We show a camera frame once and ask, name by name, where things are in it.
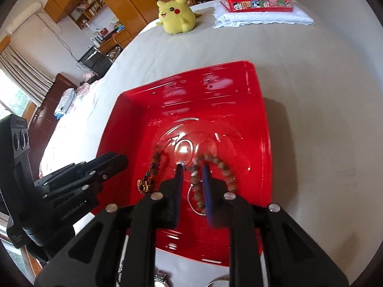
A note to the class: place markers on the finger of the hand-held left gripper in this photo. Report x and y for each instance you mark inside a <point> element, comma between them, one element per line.
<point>110,167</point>
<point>98,159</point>

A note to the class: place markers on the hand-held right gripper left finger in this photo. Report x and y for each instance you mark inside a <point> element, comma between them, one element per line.
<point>179,185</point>

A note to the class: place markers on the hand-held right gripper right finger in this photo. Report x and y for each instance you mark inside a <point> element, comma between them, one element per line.
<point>206,185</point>

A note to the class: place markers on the red plastic tray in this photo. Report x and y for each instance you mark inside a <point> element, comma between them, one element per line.
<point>209,110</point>

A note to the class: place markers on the silver metal watch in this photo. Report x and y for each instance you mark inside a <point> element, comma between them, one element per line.
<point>161,279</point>

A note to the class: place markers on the silver bangle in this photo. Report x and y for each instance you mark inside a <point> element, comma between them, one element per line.
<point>189,198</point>

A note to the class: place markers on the dark wooden cabinet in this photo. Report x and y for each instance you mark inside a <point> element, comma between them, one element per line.
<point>49,119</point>

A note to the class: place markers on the striped folded cloth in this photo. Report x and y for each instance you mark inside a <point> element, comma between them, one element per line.
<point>64,101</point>

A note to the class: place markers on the window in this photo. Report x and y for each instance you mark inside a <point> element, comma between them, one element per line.
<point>12,98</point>

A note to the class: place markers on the black office chair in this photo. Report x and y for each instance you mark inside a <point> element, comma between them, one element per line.
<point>95,61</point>

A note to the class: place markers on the beige curtain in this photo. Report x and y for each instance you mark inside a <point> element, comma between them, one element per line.
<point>24,71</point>

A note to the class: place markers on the wooden desk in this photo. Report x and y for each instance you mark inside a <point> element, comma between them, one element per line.
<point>116,40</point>

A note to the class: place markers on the bed with white sheet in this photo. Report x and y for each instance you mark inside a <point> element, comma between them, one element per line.
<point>305,101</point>

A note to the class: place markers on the wooden bookshelf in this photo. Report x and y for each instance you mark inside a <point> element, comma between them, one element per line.
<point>88,7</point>

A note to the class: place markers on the white air conditioner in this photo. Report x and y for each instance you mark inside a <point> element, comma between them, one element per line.
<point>25,16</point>

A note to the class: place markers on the yellow plush toy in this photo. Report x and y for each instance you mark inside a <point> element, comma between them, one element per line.
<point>176,15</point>

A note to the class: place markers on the white folded cloth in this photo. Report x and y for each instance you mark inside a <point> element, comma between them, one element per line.
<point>263,18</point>

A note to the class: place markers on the red box with cartoon print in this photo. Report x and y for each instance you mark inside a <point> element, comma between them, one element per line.
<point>254,4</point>

